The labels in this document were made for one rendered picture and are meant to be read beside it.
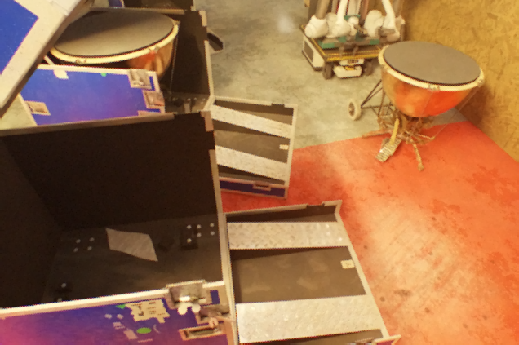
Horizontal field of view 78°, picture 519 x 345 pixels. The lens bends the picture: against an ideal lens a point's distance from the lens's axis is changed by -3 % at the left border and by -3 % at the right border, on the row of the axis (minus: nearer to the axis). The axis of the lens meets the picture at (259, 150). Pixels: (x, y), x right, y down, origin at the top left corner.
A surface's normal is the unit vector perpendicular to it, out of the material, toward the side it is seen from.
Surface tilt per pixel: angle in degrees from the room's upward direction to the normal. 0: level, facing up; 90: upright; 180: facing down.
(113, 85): 90
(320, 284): 2
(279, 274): 2
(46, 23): 90
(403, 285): 0
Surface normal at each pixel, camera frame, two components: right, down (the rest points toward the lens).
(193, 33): -0.15, 0.65
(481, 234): 0.00, -0.75
